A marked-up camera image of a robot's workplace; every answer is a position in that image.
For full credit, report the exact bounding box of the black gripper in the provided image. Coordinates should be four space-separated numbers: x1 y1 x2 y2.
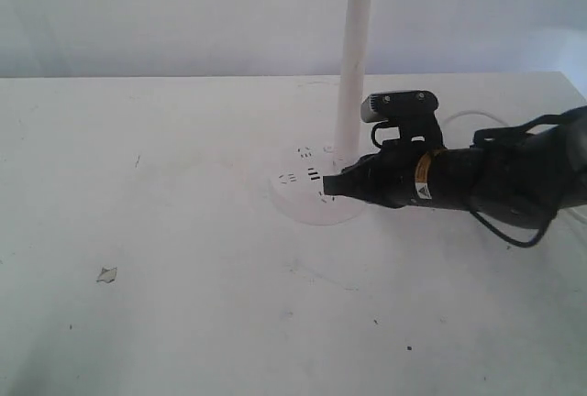
323 148 434 209

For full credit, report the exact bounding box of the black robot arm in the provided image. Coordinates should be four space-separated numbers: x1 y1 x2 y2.
323 107 586 229

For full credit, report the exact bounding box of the white desk lamp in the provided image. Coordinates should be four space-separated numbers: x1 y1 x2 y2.
269 0 371 226

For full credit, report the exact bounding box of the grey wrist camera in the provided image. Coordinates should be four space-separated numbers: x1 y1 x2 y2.
360 90 439 124

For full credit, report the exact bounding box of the black camera cable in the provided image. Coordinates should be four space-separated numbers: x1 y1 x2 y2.
370 111 587 248

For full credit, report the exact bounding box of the white power cable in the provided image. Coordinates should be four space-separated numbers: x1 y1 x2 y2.
438 110 515 131

